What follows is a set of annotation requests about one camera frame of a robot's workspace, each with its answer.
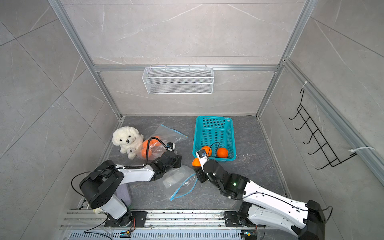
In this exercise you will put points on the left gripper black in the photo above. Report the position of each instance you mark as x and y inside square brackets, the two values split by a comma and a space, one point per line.
[178, 160]

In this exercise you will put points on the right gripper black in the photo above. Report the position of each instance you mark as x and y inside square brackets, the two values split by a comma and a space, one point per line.
[199, 173]

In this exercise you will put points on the orange three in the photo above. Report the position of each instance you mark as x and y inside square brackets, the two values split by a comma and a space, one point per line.
[196, 163]

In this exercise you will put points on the clear zip-top bag blue seal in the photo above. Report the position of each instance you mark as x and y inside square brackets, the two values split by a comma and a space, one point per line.
[178, 182]

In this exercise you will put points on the orange one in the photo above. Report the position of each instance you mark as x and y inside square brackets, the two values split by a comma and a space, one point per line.
[222, 153]

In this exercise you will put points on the orange two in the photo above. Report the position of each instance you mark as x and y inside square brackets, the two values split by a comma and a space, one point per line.
[208, 150]

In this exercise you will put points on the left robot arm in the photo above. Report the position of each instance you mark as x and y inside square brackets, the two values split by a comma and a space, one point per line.
[100, 185]

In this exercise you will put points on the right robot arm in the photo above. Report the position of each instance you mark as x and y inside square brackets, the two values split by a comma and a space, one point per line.
[306, 221]

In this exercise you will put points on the orange six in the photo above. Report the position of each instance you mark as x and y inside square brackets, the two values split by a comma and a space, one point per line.
[154, 143]

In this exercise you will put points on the orange seven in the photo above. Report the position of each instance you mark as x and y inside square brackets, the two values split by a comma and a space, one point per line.
[144, 154]

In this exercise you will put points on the white plush dog toy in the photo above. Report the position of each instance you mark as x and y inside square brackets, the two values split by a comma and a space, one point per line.
[129, 140]

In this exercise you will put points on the teal plastic basket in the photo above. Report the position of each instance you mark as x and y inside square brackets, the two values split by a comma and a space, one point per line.
[215, 132]

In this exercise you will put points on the purple cloth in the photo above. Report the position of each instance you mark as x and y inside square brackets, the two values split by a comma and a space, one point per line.
[123, 193]

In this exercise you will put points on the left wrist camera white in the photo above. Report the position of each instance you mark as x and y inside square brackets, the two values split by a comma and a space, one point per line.
[170, 147]

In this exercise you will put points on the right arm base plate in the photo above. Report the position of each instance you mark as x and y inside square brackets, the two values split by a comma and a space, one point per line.
[234, 217]

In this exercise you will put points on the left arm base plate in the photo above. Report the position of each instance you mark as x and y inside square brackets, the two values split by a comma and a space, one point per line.
[129, 219]

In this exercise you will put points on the aluminium mounting rail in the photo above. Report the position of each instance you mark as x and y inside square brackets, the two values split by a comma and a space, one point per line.
[177, 219]

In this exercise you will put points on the black wire hook rack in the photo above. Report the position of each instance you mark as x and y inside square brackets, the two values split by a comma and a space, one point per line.
[317, 136]

